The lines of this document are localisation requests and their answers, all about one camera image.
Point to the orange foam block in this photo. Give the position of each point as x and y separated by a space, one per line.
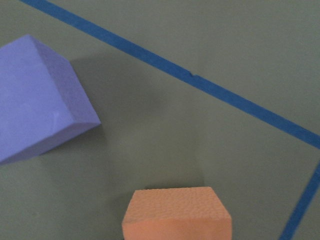
185 213

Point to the purple foam block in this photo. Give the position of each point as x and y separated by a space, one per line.
42 102

